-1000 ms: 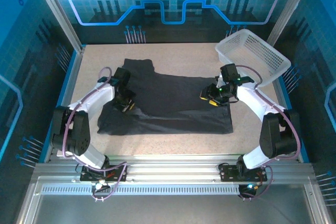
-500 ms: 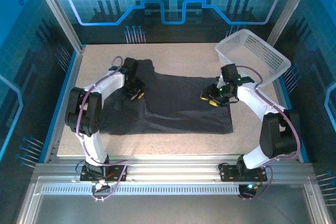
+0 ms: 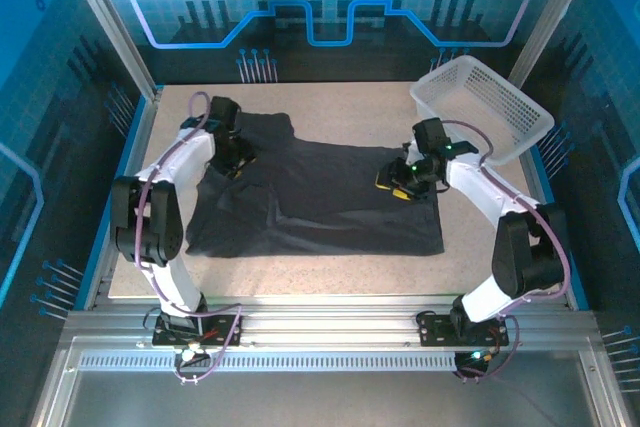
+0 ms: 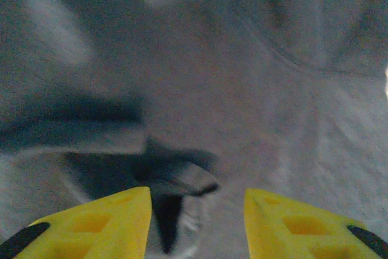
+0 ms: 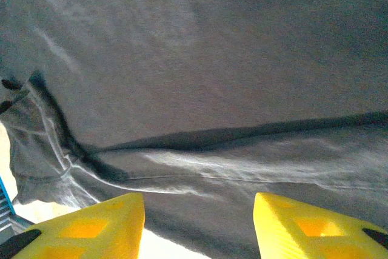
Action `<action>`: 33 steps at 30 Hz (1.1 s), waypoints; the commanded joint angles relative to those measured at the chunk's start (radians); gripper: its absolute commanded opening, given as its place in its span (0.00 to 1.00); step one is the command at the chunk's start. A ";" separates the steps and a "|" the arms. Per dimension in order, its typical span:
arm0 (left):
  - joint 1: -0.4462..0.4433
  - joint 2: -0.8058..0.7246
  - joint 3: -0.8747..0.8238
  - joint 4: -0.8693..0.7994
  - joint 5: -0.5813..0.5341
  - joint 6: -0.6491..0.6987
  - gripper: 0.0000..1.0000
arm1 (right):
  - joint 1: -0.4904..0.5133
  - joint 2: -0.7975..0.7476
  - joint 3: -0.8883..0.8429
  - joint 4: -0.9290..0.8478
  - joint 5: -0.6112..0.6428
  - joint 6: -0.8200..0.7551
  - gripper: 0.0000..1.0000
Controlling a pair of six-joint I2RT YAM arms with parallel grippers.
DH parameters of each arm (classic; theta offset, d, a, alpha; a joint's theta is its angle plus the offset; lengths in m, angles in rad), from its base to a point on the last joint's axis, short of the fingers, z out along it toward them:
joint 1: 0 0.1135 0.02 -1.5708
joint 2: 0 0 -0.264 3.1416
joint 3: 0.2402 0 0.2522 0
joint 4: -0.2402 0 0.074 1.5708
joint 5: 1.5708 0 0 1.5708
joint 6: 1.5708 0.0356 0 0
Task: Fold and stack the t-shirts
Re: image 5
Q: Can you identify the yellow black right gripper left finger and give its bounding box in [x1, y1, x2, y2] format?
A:
[12, 192, 146, 259]

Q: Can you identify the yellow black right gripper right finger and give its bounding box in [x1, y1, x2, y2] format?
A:
[253, 192, 388, 259]

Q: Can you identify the dark grey t-shirt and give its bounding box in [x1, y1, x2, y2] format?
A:
[0, 0, 388, 259]

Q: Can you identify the blue table edge strip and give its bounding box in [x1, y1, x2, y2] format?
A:
[0, 178, 15, 215]

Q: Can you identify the aluminium side rail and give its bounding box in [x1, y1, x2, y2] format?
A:
[0, 193, 34, 235]

